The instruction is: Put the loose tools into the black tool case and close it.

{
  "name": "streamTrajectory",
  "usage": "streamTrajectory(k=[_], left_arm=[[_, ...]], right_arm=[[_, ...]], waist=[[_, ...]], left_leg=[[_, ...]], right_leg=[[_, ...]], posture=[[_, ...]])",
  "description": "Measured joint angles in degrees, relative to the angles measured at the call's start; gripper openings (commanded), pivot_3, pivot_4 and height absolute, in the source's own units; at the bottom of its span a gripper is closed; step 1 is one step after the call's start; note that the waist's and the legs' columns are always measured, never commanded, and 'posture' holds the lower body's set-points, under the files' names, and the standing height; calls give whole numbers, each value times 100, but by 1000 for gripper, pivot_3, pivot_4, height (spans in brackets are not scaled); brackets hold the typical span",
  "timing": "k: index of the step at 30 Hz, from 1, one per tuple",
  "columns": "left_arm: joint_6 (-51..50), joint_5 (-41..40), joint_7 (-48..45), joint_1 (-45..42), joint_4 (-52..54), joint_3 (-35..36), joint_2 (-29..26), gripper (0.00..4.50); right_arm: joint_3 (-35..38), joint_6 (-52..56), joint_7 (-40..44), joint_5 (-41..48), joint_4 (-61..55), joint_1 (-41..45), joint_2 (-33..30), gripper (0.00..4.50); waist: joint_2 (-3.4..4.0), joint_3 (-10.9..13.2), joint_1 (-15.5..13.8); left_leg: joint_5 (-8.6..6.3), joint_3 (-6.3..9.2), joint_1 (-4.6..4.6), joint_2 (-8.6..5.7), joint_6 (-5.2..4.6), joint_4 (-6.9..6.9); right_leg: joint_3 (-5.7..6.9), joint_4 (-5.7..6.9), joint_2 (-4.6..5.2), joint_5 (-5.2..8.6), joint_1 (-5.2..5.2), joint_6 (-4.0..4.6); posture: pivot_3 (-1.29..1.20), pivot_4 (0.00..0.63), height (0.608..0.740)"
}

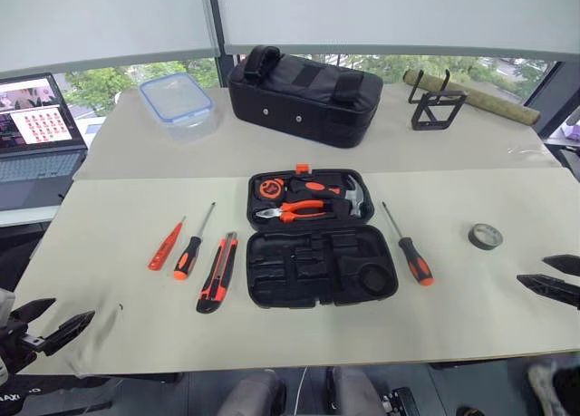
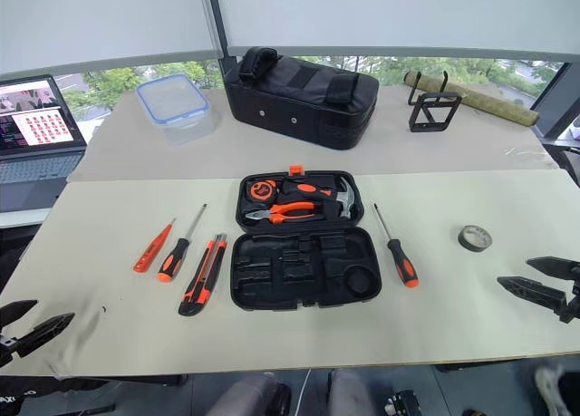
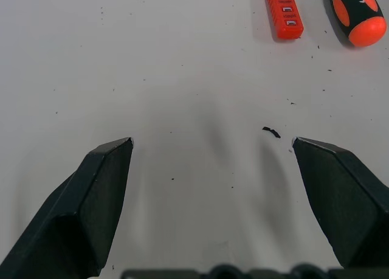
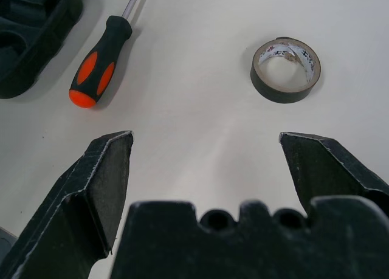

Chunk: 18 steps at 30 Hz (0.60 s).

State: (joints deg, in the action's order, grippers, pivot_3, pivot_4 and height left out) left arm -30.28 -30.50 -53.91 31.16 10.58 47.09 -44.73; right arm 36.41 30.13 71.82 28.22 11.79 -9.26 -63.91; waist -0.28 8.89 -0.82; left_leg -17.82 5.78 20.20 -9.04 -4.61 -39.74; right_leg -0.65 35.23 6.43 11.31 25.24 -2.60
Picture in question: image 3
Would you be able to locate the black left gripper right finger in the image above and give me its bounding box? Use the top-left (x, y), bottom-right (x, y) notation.
top-left (291, 136), bottom-right (389, 269)

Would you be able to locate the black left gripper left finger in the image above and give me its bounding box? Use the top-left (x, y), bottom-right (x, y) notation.
top-left (0, 137), bottom-right (135, 279)

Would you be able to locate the orange black handled screwdriver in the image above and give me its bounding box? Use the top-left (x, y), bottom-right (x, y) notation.
top-left (321, 0), bottom-right (388, 48)

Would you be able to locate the orange voltage tester pen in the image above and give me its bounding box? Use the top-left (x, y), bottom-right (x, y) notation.
top-left (262, 0), bottom-right (305, 41)

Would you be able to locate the small black debris scrap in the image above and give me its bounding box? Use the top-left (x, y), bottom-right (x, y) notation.
top-left (262, 126), bottom-right (281, 139)

